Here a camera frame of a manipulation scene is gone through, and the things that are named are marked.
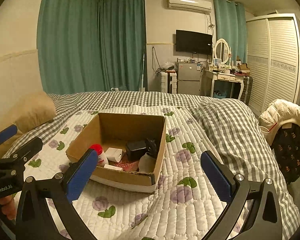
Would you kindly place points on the white small object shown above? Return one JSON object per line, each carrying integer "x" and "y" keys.
{"x": 111, "y": 167}

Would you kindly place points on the green curtain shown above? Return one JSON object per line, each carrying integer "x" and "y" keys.
{"x": 231, "y": 26}
{"x": 91, "y": 45}

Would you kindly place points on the white louvred wardrobe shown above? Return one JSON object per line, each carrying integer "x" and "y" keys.
{"x": 273, "y": 56}

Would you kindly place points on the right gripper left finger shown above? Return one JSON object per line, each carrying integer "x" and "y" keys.
{"x": 34, "y": 219}

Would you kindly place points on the white air conditioner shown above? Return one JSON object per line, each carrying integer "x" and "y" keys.
{"x": 192, "y": 5}

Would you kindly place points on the red patterned case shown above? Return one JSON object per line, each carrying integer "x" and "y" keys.
{"x": 128, "y": 165}

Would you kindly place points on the white floral quilt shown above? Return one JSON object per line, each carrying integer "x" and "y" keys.
{"x": 183, "y": 205}

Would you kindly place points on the white usb charger cube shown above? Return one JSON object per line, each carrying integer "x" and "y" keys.
{"x": 114, "y": 154}

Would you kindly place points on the black patterned bag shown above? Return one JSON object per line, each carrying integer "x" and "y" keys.
{"x": 286, "y": 146}

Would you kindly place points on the brown cardboard box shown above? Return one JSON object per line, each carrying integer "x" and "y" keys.
{"x": 115, "y": 130}

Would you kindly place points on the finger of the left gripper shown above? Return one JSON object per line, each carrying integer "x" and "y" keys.
{"x": 24, "y": 153}
{"x": 7, "y": 133}

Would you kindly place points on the white oval vanity mirror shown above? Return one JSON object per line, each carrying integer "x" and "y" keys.
{"x": 221, "y": 51}

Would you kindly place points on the person's left hand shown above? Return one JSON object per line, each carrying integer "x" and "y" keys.
{"x": 8, "y": 207}

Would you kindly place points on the white bottle red cap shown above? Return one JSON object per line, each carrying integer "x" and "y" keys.
{"x": 102, "y": 158}

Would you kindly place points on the silver mini fridge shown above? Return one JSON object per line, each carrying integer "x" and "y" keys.
{"x": 189, "y": 77}

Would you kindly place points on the black wall television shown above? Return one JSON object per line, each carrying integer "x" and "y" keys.
{"x": 193, "y": 42}

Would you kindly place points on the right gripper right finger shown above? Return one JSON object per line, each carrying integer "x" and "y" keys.
{"x": 263, "y": 220}

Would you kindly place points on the tan pillow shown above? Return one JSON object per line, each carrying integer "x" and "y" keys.
{"x": 27, "y": 114}

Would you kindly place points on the green curtain right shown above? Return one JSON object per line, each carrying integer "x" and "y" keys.
{"x": 231, "y": 26}

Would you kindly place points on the green curtain left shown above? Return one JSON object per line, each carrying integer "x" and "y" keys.
{"x": 91, "y": 45}

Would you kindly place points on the cream puffer jacket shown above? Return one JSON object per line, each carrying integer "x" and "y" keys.
{"x": 279, "y": 113}

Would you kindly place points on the white dressing table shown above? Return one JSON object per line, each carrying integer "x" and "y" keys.
{"x": 210, "y": 77}

